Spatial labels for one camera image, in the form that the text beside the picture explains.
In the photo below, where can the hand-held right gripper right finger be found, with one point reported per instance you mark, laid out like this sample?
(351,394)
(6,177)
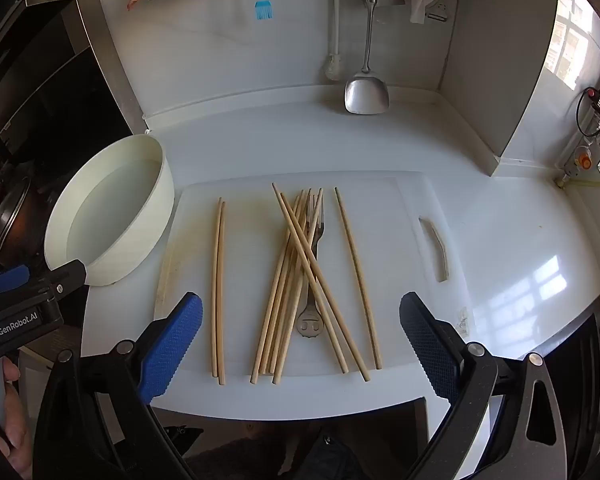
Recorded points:
(430,350)

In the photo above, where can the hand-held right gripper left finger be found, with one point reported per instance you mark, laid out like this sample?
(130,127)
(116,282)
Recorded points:
(172,350)

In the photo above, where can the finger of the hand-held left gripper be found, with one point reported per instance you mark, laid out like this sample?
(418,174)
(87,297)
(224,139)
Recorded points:
(65,274)
(7,280)

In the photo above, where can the white round bowl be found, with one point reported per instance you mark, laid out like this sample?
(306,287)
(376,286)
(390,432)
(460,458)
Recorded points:
(130,250)

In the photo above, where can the wooden chopstick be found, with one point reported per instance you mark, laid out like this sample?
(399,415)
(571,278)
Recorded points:
(357,276)
(216,285)

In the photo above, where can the metal fork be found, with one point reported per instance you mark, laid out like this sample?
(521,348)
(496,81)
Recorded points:
(307,325)

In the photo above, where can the pile of wooden chopsticks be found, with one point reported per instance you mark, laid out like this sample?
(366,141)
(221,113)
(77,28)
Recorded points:
(305,253)

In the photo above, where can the person's left hand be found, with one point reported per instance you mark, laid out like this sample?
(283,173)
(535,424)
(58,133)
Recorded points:
(16,435)

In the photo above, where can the dark pot with glass lid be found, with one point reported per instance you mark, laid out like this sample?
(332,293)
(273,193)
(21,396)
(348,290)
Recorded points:
(10,210)

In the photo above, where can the white plastic cutting board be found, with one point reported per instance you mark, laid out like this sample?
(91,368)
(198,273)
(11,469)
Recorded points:
(390,240)

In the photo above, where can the dark bag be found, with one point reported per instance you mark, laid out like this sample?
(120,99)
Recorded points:
(325,455)

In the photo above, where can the steel backsplash trim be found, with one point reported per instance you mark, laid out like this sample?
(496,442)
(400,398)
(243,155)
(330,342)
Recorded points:
(115,70)

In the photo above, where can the steel range hood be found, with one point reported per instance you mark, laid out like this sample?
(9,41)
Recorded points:
(35,55)

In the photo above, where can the gas valve with orange knob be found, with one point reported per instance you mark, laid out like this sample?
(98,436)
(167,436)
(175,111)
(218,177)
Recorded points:
(582,159)

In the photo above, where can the metal spatula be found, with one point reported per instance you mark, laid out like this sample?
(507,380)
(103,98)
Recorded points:
(365,97)

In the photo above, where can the white dish brush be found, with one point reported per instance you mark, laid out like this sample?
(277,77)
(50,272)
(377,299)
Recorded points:
(334,65)

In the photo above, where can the red black gas regulator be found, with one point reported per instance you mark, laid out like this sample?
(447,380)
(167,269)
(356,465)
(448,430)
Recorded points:
(596,99)

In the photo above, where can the metal peeler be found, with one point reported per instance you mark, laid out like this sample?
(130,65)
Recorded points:
(437,12)

